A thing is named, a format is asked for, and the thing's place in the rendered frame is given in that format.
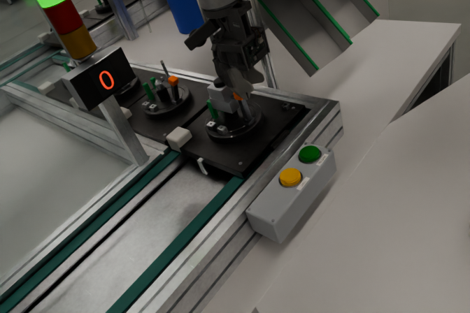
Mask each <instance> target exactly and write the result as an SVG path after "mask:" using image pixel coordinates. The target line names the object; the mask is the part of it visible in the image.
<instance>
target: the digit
mask: <svg viewBox="0 0 470 313"><path fill-rule="evenodd" d="M88 73H89V75H90V77H91V79H92V80H93V82H94V84H95V85H96V87H97V89H98V90H99V92H100V94H101V96H102V97H103V99H104V98H105V97H106V96H108V95H109V94H110V93H112V92H113V91H115V90H116V89H117V88H118V87H120V86H121V85H122V84H121V82H120V80H119V78H118V77H117V75H116V73H115V71H114V69H113V67H112V66H111V63H110V62H109V60H108V59H107V60H106V61H104V62H103V63H101V64H99V65H98V66H97V67H95V68H93V69H92V70H91V71H89V72H88Z"/></svg>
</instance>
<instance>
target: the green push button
mask: <svg viewBox="0 0 470 313"><path fill-rule="evenodd" d="M299 156H300V159H301V160H302V161H305V162H312V161H315V160H317V159H318V158H319V156H320V151H319V149H318V148H317V147H316V146H312V145H309V146H305V147H304V148H302V149H301V150H300V152H299Z"/></svg>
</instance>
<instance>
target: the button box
mask: <svg viewBox="0 0 470 313"><path fill-rule="evenodd" d="M309 145H312V146H316V147H317V148H318V149H319V151H320V156H319V158H318V159H317V160H315V161H312V162H305V161H302V160H301V159H300V156H299V152H300V150H301V149H302V148H304V147H305V146H309ZM287 168H296V169H297V170H298V171H299V172H300V175H301V179H300V181H299V182H298V183H297V184H295V185H293V186H285V185H284V184H282V183H281V181H280V174H281V172H282V171H284V170H285V169H287ZM336 170H337V169H336V162H335V157H334V151H333V150H331V149H327V148H325V147H321V146H317V145H314V144H310V143H304V144H303V145H302V146H301V147H300V148H299V149H298V150H297V152H296V153H295V154H294V155H293V156H292V158H291V159H290V160H289V161H288V162H287V163H286V164H285V165H284V166H283V168H282V169H281V170H280V171H279V172H278V174H277V175H276V176H275V177H274V178H273V179H272V181H270V183H269V184H268V185H267V186H266V187H265V188H264V190H263V191H262V192H261V193H260V195H259V196H258V197H256V199H255V200H254V201H253V202H252V203H251V205H250V206H249V207H248V208H247V209H246V211H245V213H246V214H247V217H248V220H249V222H250V225H251V226H252V229H253V230H254V231H256V232H258V233H260V234H262V235H264V236H266V237H268V238H270V239H271V240H273V241H275V242H277V243H279V244H281V243H282V242H283V240H284V239H285V238H286V237H287V235H288V234H289V233H290V231H291V230H292V229H293V228H294V226H295V225H296V224H297V222H298V221H299V220H300V219H301V217H302V216H303V214H304V213H305V211H307V209H308V208H309V207H310V205H311V204H312V202H313V201H314V200H315V199H316V197H317V196H318V194H319V193H320V192H321V191H322V190H323V188H324V187H325V185H326V184H327V183H328V181H329V180H330V179H331V178H332V176H333V175H334V173H335V172H336Z"/></svg>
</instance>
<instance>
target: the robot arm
mask: <svg viewBox="0 0 470 313"><path fill-rule="evenodd" d="M199 4H200V6H201V7H202V8H203V10H204V13H205V16H206V17H207V18H209V20H207V21H206V22H205V23H204V24H203V25H202V26H200V27H199V28H198V29H193V30H192V31H191V32H190V34H189V37H188V38H187V39H186V40H185V41H184V44H185V45H186V46H187V47H188V48H189V50H191V51H192V50H193V49H195V48H196V47H201V46H203V45H204V44H205V43H206V41H207V38H208V37H210V36H211V35H212V34H214V33H215V32H216V31H217V30H218V29H219V28H221V30H219V32H217V33H216V34H215V35H214V36H213V37H214V40H212V47H211V50H212V51H213V58H214V59H213V63H214V65H215V71H216V73H217V75H218V77H219V79H221V81H223V82H224V83H225V84H226V86H227V87H228V88H230V89H231V90H232V91H233V92H234V93H235V94H236V95H238V96H239V97H241V98H242V99H245V100H248V99H249V98H250V93H251V92H253V91H254V87H253V85H252V84H257V83H261V82H264V75H263V73H261V72H259V71H258V70H257V69H255V67H254V65H255V64H256V63H257V62H259V61H260V60H261V59H262V58H263V57H265V56H266V55H267V54H268V52H270V49H269V44H268V41H267V38H266V33H265V30H264V27H251V25H250V20H249V17H248V13H247V12H248V11H249V10H250V9H251V8H252V5H251V2H250V1H248V0H199ZM263 35H264V36H263ZM264 40H265V41H264ZM265 43H266V44H265Z"/></svg>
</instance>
